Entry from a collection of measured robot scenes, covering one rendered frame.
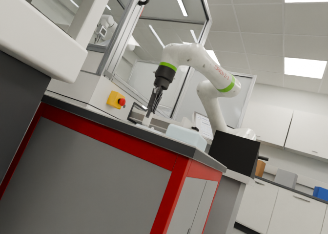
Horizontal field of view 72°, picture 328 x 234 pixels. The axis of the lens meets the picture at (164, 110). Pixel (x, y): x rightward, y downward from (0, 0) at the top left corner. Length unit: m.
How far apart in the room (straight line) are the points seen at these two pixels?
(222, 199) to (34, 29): 1.20
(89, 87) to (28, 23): 0.58
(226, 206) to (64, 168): 0.95
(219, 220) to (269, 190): 2.76
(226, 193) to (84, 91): 0.94
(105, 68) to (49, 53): 0.53
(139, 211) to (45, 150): 0.37
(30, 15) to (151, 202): 0.49
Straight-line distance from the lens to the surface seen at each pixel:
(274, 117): 4.68
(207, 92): 1.45
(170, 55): 1.12
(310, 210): 4.14
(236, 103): 3.08
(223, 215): 1.42
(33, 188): 0.82
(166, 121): 1.23
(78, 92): 1.14
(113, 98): 1.13
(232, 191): 1.40
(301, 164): 4.88
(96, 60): 1.15
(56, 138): 0.79
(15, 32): 0.57
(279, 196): 4.12
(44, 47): 0.60
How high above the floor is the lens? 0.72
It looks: 10 degrees up
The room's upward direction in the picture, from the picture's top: 21 degrees clockwise
